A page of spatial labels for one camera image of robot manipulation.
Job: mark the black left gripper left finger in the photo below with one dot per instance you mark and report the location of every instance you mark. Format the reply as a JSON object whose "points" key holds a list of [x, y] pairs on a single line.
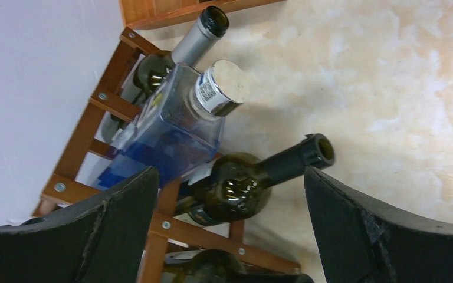
{"points": [[100, 239]]}

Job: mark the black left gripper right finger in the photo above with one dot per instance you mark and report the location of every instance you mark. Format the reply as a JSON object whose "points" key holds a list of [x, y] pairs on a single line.
{"points": [[363, 239]]}

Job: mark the green bottle white label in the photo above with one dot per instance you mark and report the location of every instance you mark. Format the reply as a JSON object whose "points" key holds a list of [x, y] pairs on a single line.
{"points": [[215, 265]]}

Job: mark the blue square glass bottle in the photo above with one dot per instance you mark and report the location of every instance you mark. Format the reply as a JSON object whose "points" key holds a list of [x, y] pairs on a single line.
{"points": [[180, 126]]}

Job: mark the green bottle black neck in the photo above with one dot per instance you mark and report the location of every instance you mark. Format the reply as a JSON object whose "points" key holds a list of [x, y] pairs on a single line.
{"points": [[237, 186]]}

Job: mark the brown wooden wine rack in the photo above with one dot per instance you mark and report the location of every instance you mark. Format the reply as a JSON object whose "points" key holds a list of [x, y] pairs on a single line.
{"points": [[62, 186]]}

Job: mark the green bottle upper rack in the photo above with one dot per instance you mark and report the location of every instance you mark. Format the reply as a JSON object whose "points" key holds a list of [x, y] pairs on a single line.
{"points": [[150, 72]]}

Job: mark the wooden compartment tray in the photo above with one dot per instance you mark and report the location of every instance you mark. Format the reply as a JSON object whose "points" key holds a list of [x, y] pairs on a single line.
{"points": [[154, 14]]}

